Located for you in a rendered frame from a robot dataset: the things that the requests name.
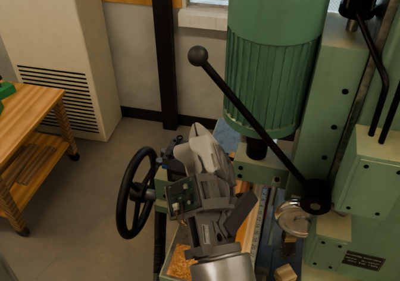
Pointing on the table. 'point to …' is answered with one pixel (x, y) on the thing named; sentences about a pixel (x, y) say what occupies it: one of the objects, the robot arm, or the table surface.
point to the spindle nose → (256, 148)
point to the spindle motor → (272, 51)
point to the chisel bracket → (260, 167)
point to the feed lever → (319, 200)
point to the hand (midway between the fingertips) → (200, 130)
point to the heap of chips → (180, 263)
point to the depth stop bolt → (275, 188)
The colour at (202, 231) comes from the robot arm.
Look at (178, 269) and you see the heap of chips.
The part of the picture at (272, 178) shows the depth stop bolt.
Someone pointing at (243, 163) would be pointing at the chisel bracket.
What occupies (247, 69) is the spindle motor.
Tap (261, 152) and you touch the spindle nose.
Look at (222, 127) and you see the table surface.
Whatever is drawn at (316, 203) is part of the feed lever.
